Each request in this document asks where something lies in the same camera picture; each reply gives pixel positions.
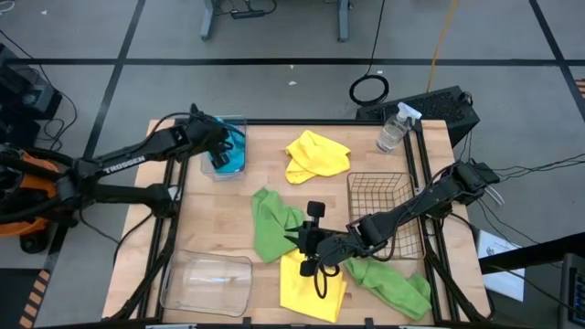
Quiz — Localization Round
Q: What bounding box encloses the clear spray bottle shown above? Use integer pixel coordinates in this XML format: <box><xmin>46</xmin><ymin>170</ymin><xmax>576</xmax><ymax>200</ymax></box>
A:
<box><xmin>375</xmin><ymin>101</ymin><xmax>423</xmax><ymax>154</ymax></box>

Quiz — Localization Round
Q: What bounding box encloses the copper wire basket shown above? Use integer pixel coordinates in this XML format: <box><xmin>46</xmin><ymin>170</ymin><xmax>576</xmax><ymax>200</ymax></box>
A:
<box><xmin>346</xmin><ymin>171</ymin><xmax>428</xmax><ymax>262</ymax></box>

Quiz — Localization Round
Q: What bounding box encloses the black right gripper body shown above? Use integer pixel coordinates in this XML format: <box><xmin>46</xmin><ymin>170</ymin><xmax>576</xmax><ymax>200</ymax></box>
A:
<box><xmin>299</xmin><ymin>200</ymin><xmax>330</xmax><ymax>278</ymax></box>

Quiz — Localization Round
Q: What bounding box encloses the black equipment box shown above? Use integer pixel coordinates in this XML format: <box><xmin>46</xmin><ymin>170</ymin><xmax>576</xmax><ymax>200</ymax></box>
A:
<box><xmin>0</xmin><ymin>43</ymin><xmax>64</xmax><ymax>150</ymax></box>

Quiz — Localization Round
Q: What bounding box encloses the yellow cable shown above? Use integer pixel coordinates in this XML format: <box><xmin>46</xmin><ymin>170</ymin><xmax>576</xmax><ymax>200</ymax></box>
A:
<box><xmin>426</xmin><ymin>0</ymin><xmax>459</xmax><ymax>94</ymax></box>

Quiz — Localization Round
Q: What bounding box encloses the blue microfiber towel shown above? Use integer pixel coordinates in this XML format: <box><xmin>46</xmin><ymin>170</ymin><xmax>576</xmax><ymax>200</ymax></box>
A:
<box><xmin>214</xmin><ymin>117</ymin><xmax>247</xmax><ymax>175</ymax></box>
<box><xmin>207</xmin><ymin>153</ymin><xmax>246</xmax><ymax>175</ymax></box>

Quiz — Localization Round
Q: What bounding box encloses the orange black shop vacuum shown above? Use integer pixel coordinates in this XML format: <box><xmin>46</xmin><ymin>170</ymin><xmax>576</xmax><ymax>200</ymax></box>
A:
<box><xmin>0</xmin><ymin>143</ymin><xmax>80</xmax><ymax>255</ymax></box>

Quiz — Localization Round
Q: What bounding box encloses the orange black striped marker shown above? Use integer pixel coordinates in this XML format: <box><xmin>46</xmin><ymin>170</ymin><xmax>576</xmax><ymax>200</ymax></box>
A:
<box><xmin>17</xmin><ymin>268</ymin><xmax>52</xmax><ymax>329</ymax></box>

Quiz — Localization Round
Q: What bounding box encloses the grey metal table leg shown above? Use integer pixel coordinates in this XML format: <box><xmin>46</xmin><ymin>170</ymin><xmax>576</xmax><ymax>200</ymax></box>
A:
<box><xmin>200</xmin><ymin>0</ymin><xmax>218</xmax><ymax>41</ymax></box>
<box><xmin>336</xmin><ymin>0</ymin><xmax>353</xmax><ymax>43</ymax></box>

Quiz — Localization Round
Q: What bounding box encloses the small black power adapter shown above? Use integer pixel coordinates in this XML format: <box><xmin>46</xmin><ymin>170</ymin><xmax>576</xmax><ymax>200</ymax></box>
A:
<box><xmin>469</xmin><ymin>158</ymin><xmax>502</xmax><ymax>185</ymax></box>

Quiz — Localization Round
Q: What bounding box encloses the black aluminium table frame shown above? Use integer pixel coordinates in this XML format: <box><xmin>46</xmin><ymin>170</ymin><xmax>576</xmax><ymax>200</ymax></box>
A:
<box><xmin>107</xmin><ymin>102</ymin><xmax>497</xmax><ymax>326</ymax></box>

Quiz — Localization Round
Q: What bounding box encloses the white paper sheet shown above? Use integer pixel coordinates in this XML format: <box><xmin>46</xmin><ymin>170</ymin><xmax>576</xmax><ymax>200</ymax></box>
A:
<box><xmin>476</xmin><ymin>228</ymin><xmax>527</xmax><ymax>303</ymax></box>

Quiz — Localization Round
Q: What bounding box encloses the yellow microfiber towel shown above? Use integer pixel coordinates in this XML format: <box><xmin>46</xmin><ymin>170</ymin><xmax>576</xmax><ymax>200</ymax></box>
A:
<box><xmin>279</xmin><ymin>249</ymin><xmax>348</xmax><ymax>324</ymax></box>
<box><xmin>284</xmin><ymin>129</ymin><xmax>352</xmax><ymax>186</ymax></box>

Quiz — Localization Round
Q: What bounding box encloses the black power strip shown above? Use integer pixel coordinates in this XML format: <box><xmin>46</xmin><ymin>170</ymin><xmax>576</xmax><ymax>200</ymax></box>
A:
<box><xmin>230</xmin><ymin>8</ymin><xmax>267</xmax><ymax>20</ymax></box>

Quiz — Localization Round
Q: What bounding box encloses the green microfiber towel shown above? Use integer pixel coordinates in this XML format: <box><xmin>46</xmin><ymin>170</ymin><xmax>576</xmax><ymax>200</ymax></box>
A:
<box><xmin>251</xmin><ymin>187</ymin><xmax>306</xmax><ymax>264</ymax></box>
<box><xmin>343</xmin><ymin>257</ymin><xmax>432</xmax><ymax>322</ymax></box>

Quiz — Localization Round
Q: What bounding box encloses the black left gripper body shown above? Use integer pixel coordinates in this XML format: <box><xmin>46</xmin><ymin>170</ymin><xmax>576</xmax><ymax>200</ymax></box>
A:
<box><xmin>182</xmin><ymin>117</ymin><xmax>229</xmax><ymax>156</ymax></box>

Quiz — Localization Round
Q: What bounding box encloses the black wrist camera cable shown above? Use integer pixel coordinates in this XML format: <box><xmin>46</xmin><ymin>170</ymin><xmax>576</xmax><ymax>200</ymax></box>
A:
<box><xmin>312</xmin><ymin>260</ymin><xmax>342</xmax><ymax>301</ymax></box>

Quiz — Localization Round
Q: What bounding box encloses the grey device with blue keys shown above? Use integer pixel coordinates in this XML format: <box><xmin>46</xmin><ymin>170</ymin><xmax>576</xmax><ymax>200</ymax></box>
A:
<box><xmin>558</xmin><ymin>252</ymin><xmax>585</xmax><ymax>329</ymax></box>

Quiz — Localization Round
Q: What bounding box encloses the clear plastic bin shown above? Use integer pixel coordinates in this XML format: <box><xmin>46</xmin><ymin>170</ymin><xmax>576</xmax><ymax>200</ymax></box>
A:
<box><xmin>199</xmin><ymin>115</ymin><xmax>249</xmax><ymax>183</ymax></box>
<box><xmin>159</xmin><ymin>249</ymin><xmax>254</xmax><ymax>318</ymax></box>

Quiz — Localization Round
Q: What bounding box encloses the black metal bar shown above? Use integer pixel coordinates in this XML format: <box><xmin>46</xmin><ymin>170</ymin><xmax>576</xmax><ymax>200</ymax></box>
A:
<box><xmin>478</xmin><ymin>230</ymin><xmax>585</xmax><ymax>276</ymax></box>

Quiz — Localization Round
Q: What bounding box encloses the coiled black floor cable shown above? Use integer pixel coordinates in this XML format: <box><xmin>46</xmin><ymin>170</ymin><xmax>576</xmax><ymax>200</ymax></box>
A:
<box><xmin>348</xmin><ymin>0</ymin><xmax>390</xmax><ymax>108</ymax></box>

